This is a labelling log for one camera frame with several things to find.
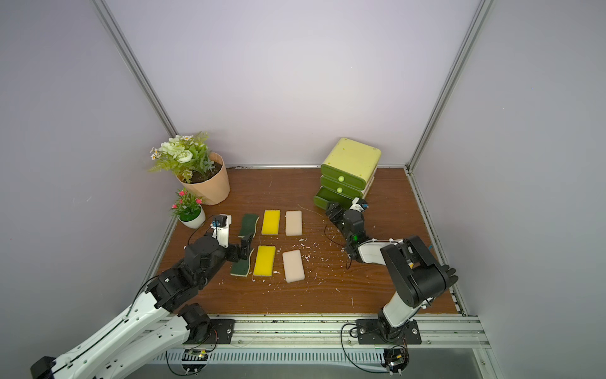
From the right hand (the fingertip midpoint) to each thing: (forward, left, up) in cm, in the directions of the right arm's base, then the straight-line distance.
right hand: (333, 201), depth 91 cm
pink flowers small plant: (-2, +60, -2) cm, 60 cm away
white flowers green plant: (+6, +55, +19) cm, 58 cm away
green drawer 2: (+8, -3, -1) cm, 9 cm away
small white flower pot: (-7, +56, -5) cm, 56 cm away
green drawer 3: (+7, +4, -6) cm, 10 cm away
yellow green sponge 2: (-23, +34, -10) cm, 43 cm away
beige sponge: (-3, +17, -11) cm, 20 cm away
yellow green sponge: (-5, +36, -10) cm, 37 cm away
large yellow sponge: (-20, +27, -12) cm, 36 cm away
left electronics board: (-51, +44, -15) cm, 69 cm away
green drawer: (+8, -3, +6) cm, 10 cm away
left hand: (-19, +30, +8) cm, 36 cm away
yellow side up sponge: (-3, +26, -11) cm, 29 cm away
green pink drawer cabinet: (+17, -10, +8) cm, 21 cm away
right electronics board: (-49, -18, -15) cm, 54 cm away
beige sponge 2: (-22, +15, -11) cm, 29 cm away
